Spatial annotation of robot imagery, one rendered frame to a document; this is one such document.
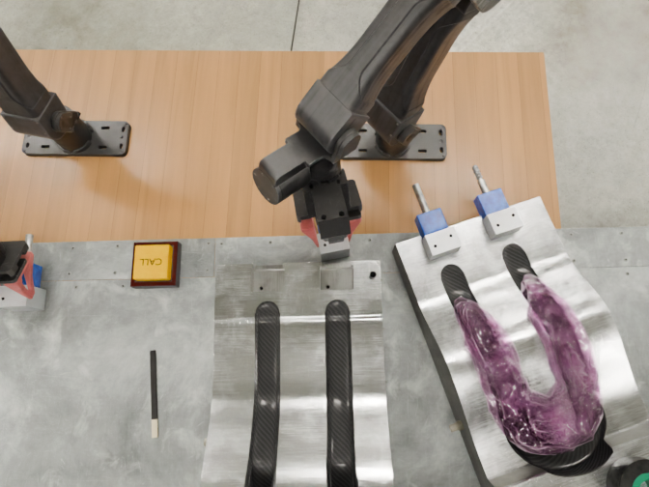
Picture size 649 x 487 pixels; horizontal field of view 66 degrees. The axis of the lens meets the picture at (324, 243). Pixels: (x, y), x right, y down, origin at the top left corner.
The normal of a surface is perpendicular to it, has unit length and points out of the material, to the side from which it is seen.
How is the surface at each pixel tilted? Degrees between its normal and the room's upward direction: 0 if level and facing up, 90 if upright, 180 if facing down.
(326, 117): 34
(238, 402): 15
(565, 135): 0
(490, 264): 0
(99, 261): 0
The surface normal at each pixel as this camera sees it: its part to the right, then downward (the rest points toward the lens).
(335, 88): -0.45, 0.14
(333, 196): -0.12, -0.69
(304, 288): -0.03, -0.25
